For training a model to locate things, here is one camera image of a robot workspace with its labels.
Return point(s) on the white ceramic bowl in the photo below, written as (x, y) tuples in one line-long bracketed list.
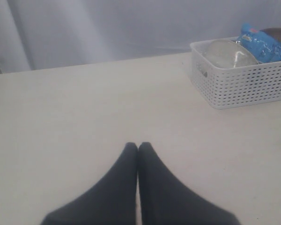
[(228, 54)]

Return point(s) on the grey curtain backdrop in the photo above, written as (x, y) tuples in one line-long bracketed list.
[(41, 34)]

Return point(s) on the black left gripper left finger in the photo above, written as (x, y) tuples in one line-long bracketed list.
[(111, 201)]

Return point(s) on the blue snack bag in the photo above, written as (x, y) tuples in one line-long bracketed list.
[(263, 47)]

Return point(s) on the brown wooden plate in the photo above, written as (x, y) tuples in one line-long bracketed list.
[(274, 33)]

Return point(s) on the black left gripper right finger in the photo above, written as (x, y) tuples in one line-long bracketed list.
[(165, 200)]

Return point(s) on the white perforated plastic basket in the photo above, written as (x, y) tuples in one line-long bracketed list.
[(235, 87)]

